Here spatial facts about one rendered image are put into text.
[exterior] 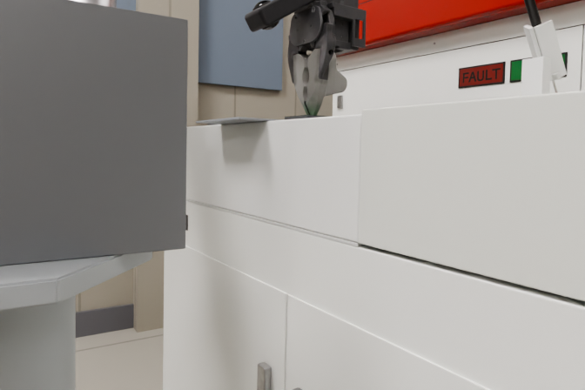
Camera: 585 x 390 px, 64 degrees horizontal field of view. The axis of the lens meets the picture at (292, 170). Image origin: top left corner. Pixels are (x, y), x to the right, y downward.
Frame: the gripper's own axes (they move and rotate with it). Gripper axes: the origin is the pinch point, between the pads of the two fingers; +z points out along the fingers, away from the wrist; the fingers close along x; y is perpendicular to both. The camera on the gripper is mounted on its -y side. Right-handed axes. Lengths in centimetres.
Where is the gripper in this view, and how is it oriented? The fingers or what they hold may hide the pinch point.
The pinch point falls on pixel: (307, 107)
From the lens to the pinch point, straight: 65.2
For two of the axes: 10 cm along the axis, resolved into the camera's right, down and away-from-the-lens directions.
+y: 8.2, -0.1, 5.7
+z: -0.2, 10.0, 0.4
